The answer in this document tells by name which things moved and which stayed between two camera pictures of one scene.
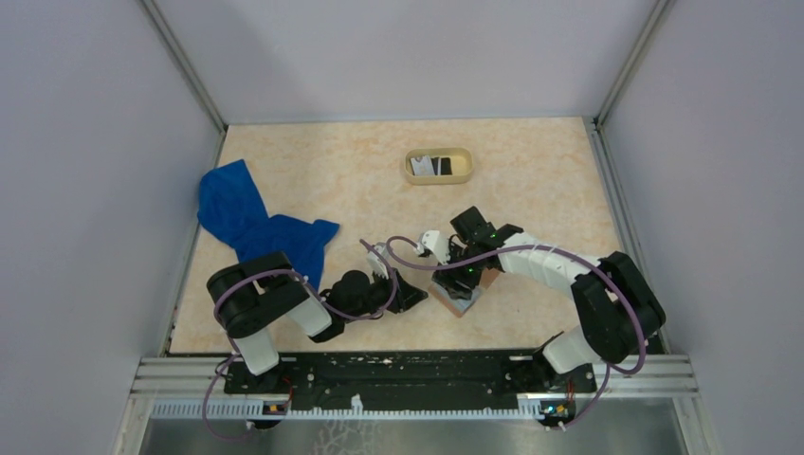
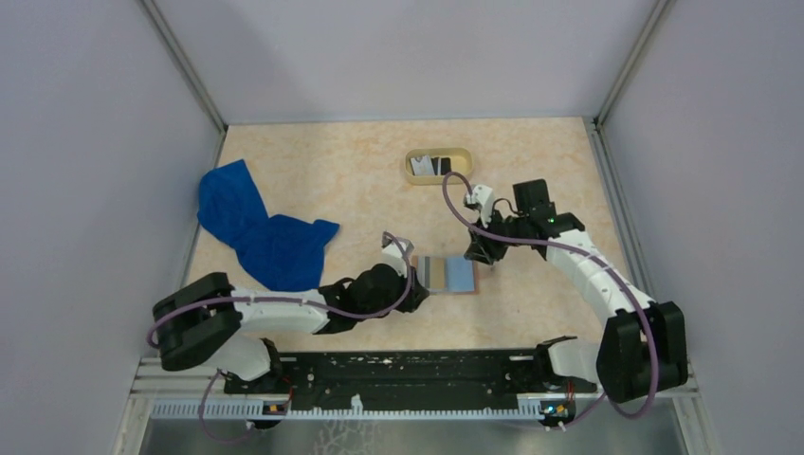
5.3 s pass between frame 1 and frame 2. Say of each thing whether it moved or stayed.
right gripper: moved
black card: stayed
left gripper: stayed
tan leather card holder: moved
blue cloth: stayed
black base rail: stayed
